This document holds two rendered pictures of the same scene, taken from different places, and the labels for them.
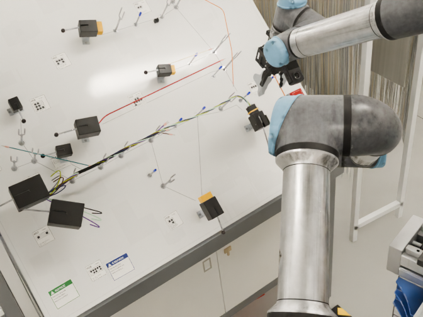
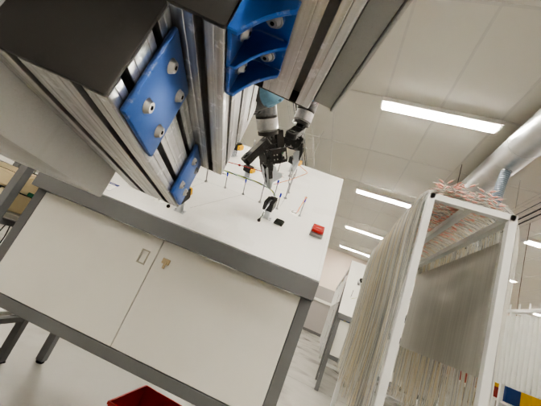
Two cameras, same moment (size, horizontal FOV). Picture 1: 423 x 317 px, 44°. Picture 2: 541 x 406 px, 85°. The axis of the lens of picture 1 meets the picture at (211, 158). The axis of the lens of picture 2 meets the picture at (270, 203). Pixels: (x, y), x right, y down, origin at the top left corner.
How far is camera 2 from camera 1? 1.74 m
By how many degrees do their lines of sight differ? 64
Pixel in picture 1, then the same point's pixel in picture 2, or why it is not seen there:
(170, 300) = (97, 255)
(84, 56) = not seen: hidden behind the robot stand
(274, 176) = (247, 240)
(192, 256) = (139, 216)
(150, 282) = (103, 202)
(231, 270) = (151, 293)
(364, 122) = not seen: outside the picture
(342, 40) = not seen: hidden behind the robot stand
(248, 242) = (184, 279)
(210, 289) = (125, 289)
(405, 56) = (481, 335)
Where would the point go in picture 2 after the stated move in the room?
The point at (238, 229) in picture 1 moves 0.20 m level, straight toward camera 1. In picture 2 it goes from (183, 234) to (135, 212)
